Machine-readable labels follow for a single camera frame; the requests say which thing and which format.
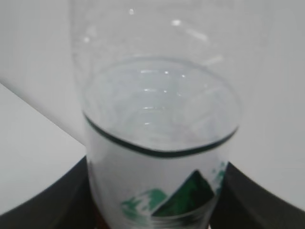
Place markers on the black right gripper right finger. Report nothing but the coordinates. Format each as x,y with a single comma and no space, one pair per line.
243,204

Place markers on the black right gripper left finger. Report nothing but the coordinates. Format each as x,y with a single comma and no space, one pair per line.
66,204

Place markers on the Nongfu Spring water bottle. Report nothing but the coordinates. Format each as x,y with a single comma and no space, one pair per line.
157,121

